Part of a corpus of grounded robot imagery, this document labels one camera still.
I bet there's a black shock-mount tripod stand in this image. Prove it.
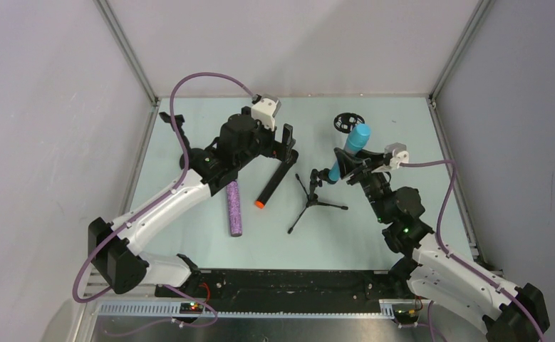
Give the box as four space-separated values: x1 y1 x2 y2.
333 112 365 134

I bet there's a teal blue microphone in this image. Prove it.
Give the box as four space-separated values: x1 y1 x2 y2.
328 123 371 184

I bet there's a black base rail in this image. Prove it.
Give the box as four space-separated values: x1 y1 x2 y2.
179 269 419 314

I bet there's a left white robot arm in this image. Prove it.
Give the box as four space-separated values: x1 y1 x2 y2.
88 107 297 294

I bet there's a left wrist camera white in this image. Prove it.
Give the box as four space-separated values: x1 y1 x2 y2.
251 94 281 132

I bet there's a black round-base mic stand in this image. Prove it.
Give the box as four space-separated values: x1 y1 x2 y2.
158 111 198 171

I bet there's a purple glitter microphone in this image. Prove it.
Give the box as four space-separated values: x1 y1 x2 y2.
226 180 243 237

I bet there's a black small tripod stand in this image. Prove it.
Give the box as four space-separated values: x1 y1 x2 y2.
287 168 349 234

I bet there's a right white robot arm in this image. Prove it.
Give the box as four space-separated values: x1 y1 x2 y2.
334 144 550 341

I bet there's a black microphone orange cap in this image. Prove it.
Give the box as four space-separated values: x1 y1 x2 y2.
254 150 299 209

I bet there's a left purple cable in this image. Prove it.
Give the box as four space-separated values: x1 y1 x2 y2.
71 72 259 329

